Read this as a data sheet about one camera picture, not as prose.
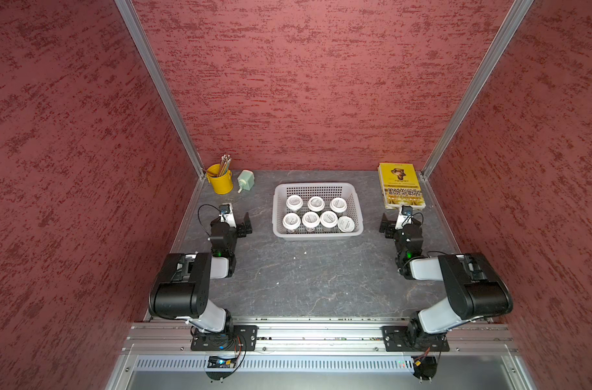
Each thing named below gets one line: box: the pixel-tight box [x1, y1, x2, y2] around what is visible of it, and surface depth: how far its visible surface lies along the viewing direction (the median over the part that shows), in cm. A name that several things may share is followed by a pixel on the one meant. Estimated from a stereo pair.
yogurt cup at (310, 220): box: [301, 211, 320, 233], surface depth 96 cm
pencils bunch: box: [218, 154, 232, 178], surface depth 105 cm
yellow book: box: [377, 162, 427, 211], surface depth 113 cm
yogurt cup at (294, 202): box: [285, 194, 304, 211], surface depth 102 cm
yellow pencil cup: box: [205, 163, 234, 195], surface depth 110 cm
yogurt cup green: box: [337, 216, 356, 234], surface depth 95 cm
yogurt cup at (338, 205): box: [329, 197, 348, 213], surface depth 100 cm
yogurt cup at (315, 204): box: [307, 195, 326, 214], surface depth 100 cm
